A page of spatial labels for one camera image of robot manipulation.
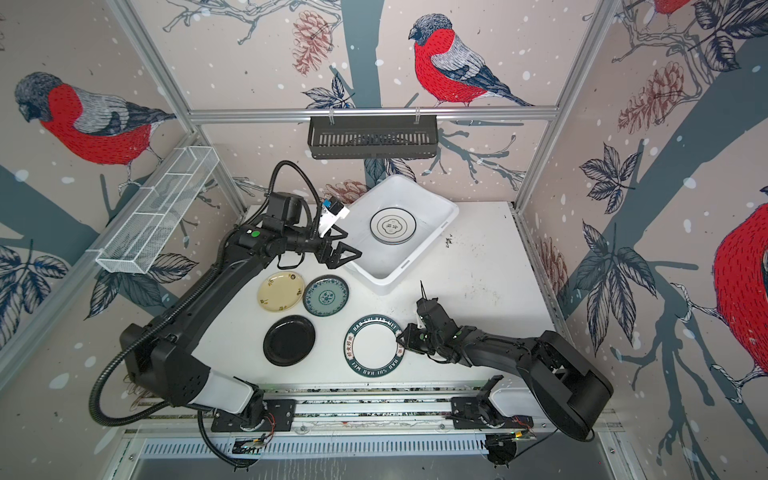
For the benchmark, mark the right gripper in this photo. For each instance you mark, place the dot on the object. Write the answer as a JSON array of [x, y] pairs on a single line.
[[410, 339]]

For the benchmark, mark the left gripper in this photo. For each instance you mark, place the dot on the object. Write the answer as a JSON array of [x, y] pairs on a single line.
[[334, 259]]

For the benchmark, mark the green rim plate front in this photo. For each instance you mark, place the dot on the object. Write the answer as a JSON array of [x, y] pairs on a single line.
[[370, 346]]

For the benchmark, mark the cream yellow small plate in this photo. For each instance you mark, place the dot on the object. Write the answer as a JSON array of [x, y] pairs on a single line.
[[281, 291]]

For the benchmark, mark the black round plate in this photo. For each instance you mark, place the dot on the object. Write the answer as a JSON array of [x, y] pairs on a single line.
[[289, 341]]

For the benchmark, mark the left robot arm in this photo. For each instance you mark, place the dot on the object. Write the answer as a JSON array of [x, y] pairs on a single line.
[[159, 356]]

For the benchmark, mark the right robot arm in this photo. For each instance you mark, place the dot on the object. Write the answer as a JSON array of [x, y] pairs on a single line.
[[569, 389]]

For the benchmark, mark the white plastic bin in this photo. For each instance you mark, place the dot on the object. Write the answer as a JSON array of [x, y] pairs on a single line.
[[394, 225]]

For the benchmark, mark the teal patterned small plate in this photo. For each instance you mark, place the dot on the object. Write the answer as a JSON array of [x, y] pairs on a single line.
[[326, 296]]

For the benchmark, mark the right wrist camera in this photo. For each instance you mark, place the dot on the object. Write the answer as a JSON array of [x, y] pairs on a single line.
[[432, 314]]

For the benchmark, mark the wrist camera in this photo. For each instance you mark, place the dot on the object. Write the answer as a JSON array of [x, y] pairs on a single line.
[[332, 210], [432, 314]]

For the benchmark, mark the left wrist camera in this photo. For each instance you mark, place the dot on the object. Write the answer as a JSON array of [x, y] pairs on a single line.
[[332, 210]]

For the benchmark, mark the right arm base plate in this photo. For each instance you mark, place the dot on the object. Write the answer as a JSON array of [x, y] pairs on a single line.
[[478, 412]]

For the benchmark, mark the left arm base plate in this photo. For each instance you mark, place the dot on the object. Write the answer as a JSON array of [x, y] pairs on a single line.
[[271, 415]]

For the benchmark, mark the horizontal aluminium frame bar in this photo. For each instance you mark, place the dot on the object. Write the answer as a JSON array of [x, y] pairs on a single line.
[[249, 116]]

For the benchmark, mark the white wire mesh basket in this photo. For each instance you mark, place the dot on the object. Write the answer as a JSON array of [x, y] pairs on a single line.
[[140, 239]]

